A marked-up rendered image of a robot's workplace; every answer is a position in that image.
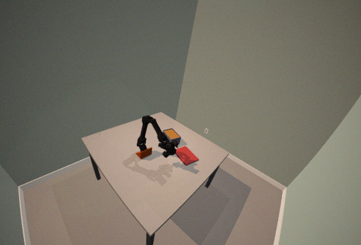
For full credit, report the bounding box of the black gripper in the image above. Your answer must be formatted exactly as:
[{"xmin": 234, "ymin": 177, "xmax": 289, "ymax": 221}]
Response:
[{"xmin": 162, "ymin": 140, "xmax": 178, "ymax": 158}]

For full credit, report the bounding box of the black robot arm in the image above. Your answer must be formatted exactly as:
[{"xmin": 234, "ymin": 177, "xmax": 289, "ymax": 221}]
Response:
[{"xmin": 137, "ymin": 115, "xmax": 176, "ymax": 155}]

